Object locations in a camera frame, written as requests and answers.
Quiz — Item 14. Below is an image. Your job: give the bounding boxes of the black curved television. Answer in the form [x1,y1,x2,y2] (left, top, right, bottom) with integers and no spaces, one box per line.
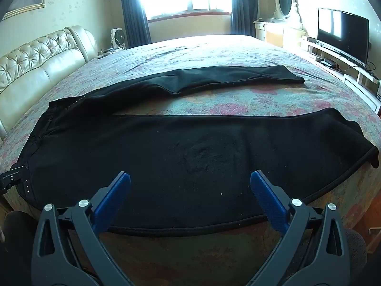
[316,7,371,67]

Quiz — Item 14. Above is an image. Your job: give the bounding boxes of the black pants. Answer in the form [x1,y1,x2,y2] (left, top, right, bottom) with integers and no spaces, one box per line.
[11,65,379,237]

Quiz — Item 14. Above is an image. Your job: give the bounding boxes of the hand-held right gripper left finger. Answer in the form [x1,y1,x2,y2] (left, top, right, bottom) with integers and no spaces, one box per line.
[31,171,134,286]

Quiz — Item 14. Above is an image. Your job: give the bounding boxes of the white oval vanity mirror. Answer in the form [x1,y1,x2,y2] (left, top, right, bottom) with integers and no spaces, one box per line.
[273,0,302,24]

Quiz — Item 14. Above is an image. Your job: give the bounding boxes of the small white fan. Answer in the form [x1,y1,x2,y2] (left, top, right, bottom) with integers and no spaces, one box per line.
[111,27,125,50]

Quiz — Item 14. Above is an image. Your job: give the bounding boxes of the bed with floral bedspread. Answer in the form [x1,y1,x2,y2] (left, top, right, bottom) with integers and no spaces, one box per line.
[0,34,381,286]

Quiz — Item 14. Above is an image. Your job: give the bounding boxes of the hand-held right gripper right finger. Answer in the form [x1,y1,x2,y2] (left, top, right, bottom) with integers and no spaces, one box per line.
[250,170,349,286]

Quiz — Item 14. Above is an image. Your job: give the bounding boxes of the white television stand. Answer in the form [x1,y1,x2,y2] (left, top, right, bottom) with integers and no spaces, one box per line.
[302,36,381,114]

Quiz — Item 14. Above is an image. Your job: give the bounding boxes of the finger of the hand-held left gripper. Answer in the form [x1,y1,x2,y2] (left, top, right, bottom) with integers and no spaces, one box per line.
[0,167,24,195]

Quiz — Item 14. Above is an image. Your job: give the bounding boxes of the cream tufted leather headboard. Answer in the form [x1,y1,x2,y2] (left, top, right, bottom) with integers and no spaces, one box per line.
[0,25,99,140]

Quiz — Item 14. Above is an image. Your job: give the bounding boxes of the cream dresser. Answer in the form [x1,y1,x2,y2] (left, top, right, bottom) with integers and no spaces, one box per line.
[254,18,307,48]

